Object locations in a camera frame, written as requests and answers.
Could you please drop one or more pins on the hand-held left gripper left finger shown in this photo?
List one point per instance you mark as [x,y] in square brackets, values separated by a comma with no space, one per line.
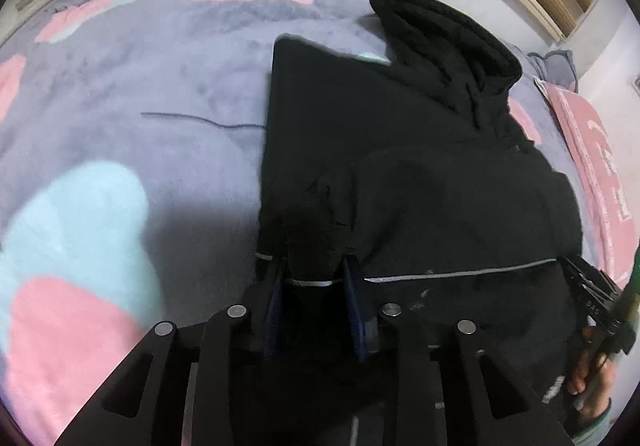
[272,308]

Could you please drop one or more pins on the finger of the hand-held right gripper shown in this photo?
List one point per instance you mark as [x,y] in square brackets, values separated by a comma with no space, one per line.
[585,278]

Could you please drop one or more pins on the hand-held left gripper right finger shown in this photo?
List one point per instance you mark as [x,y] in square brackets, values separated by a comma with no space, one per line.
[357,316]

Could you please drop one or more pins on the black jacket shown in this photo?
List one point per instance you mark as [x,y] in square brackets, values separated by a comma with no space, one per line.
[400,186]

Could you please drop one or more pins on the person's right forearm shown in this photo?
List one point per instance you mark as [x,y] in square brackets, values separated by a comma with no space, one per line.
[595,428]

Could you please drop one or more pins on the person's right hand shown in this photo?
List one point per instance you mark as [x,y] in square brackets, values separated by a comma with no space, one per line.
[592,386]

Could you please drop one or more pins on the pink pillow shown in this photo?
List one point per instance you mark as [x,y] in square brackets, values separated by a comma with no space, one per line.
[595,161]

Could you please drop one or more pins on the dark thread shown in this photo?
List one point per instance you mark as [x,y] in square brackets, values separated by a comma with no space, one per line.
[200,119]

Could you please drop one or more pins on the grey pillow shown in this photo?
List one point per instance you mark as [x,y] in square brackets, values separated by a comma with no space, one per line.
[557,69]

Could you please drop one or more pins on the grey floral blanket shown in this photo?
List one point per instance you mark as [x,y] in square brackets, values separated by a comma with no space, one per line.
[150,126]

